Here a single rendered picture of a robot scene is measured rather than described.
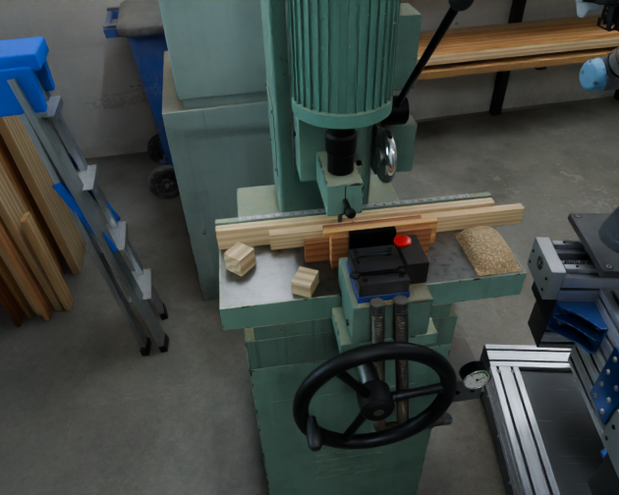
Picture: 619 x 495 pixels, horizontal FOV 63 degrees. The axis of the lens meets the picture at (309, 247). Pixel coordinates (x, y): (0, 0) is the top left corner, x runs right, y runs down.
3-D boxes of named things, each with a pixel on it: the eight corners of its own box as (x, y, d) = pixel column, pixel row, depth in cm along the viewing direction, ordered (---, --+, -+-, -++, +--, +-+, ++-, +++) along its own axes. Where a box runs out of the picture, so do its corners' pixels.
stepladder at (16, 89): (131, 362, 199) (-41, 66, 122) (133, 316, 218) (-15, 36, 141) (172, 350, 200) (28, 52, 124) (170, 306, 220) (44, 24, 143)
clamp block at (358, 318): (349, 344, 90) (351, 308, 84) (335, 292, 100) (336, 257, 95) (429, 334, 91) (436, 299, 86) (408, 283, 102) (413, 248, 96)
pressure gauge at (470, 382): (459, 396, 111) (466, 373, 106) (453, 381, 114) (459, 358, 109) (486, 392, 112) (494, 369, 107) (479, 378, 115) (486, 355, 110)
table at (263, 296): (222, 371, 90) (217, 350, 86) (221, 260, 113) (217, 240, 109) (544, 329, 95) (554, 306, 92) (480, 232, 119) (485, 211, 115)
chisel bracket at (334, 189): (327, 223, 99) (326, 187, 93) (315, 186, 110) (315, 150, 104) (364, 219, 99) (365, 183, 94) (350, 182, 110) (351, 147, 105)
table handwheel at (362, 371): (469, 342, 77) (455, 440, 96) (426, 258, 93) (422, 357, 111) (282, 377, 76) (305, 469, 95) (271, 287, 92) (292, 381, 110)
